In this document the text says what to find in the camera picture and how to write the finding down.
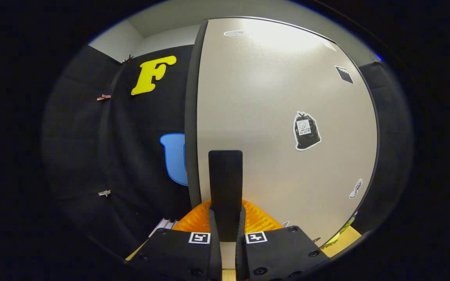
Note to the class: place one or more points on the beige shoe cabinet door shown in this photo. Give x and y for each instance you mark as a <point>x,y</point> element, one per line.
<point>256,101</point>

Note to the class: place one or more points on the black backdrop cloth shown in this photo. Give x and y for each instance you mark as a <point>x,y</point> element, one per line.
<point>131,156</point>

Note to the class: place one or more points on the copper clip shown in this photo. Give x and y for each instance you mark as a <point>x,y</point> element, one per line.
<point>104,97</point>

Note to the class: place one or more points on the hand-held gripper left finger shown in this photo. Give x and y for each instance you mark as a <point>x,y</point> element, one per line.
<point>178,253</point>

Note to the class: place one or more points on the black binder clip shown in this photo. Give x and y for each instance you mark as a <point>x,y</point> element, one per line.
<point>127,59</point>

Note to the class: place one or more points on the silver clip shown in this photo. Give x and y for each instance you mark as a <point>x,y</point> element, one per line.
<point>104,192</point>

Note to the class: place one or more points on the blue cover book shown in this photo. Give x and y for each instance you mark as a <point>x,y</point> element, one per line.
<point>164,226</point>

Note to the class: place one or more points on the dark grey shoe cabinet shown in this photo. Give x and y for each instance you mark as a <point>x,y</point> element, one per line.
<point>191,117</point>

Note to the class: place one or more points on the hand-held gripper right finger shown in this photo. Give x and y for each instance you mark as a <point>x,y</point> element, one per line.
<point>279,253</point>

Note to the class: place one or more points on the yellow plush toy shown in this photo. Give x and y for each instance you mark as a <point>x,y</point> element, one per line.
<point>336,236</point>

